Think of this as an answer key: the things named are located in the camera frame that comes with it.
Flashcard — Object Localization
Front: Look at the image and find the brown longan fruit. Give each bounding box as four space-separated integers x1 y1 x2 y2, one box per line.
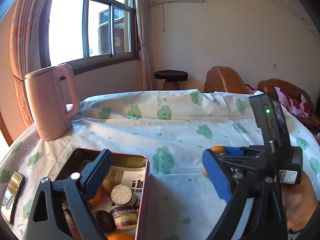
88 188 103 205

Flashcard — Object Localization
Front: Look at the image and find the dark water chestnut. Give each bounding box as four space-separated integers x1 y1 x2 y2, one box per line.
93 210 116 234

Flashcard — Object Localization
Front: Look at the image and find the small brown longan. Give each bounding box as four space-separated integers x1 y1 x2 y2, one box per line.
101 176 118 196

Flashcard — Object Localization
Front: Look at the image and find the small orange kumquat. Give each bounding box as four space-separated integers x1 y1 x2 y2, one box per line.
211 145 226 153

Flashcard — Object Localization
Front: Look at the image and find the large purple round fruit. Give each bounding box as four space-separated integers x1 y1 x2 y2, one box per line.
62 202 82 240

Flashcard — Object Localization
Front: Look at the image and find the large orange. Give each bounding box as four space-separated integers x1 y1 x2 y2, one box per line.
107 233 135 240

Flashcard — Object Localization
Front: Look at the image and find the right hand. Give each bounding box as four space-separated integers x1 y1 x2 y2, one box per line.
281 171 318 232

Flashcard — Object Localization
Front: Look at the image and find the pink metal tin box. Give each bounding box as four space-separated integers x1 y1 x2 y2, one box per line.
53 147 150 240

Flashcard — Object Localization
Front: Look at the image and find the cloud pattern tablecloth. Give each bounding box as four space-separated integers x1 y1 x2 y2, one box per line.
0 89 320 240

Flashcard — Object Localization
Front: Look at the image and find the floral pink cushion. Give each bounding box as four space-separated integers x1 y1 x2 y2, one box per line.
275 87 311 118

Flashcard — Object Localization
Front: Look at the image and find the brown leather sofa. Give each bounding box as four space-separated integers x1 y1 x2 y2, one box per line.
258 79 319 133

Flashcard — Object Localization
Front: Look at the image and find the black smartphone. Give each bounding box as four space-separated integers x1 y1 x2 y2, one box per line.
1 169 25 224

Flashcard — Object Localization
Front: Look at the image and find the brown leather armchair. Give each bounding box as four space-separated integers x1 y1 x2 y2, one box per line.
203 66 247 94

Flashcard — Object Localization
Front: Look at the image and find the pink electric kettle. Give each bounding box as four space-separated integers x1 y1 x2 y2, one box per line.
24 64 80 141

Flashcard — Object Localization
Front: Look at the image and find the dark round stool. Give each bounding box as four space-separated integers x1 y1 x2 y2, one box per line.
153 70 188 90

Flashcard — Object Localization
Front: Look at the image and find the pink curtain left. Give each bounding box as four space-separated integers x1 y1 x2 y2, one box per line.
9 0 46 128

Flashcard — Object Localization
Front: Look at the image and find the beige curtain right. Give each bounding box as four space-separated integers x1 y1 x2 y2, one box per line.
135 0 153 90

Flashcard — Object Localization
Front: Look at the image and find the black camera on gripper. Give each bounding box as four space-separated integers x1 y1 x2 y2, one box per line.
249 94 290 152

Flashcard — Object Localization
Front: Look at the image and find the window with dark frame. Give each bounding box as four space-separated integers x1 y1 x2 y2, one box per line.
40 0 137 69

